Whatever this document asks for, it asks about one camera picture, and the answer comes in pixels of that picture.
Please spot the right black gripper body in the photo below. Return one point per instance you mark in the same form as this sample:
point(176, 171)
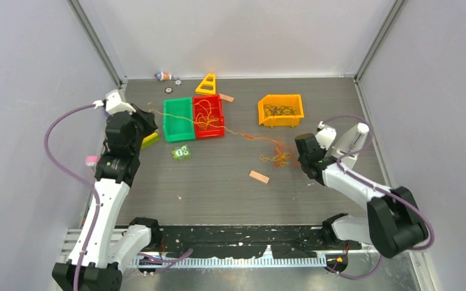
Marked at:
point(304, 163)

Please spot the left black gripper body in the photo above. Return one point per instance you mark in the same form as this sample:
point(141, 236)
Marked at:
point(137, 141)

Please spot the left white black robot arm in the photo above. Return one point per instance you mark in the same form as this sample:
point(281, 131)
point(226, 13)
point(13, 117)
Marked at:
point(95, 264)

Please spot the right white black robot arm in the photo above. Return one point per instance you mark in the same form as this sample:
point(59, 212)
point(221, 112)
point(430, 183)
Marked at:
point(393, 222)

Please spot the yellow triangle block near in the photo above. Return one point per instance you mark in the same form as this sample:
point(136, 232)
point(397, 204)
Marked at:
point(149, 140)

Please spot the yellow triangle block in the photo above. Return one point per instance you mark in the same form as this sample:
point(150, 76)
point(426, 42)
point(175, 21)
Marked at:
point(149, 140)
point(207, 86)

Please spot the green plastic bin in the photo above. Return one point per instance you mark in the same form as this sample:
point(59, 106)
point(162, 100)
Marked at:
point(178, 120)

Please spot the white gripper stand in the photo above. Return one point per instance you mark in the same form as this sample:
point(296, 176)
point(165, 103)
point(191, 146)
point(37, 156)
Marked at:
point(349, 145)

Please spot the green owl toy block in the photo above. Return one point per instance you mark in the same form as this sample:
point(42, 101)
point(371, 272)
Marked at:
point(181, 152)

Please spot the pink gripper stand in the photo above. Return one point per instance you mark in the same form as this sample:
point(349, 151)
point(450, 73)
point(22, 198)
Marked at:
point(91, 161)

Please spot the small toy figurine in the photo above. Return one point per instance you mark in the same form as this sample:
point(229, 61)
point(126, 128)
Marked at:
point(163, 76)

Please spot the small round gear far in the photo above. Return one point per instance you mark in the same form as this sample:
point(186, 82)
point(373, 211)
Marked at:
point(178, 82)

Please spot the tan wooden block near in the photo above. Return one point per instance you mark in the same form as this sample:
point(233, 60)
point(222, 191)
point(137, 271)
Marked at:
point(259, 177)

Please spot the tan wooden block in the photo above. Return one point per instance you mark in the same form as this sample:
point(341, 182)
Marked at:
point(226, 97)
point(259, 177)

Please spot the yellow triangle block far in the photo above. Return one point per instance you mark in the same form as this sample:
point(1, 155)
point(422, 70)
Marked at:
point(207, 86)

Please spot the red plastic bin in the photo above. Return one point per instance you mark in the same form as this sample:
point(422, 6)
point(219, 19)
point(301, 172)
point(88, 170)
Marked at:
point(208, 117)

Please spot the orange plastic bin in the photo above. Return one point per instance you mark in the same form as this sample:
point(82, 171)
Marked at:
point(284, 110)

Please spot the tan wooden block far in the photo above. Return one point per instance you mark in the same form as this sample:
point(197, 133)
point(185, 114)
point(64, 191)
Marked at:
point(226, 97)

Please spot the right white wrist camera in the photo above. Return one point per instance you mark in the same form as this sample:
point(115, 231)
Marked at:
point(325, 135)

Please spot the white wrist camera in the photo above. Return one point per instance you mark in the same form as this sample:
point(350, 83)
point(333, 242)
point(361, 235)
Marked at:
point(114, 102)
point(325, 135)

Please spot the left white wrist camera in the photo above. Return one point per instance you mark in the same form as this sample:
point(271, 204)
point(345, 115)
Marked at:
point(114, 102)

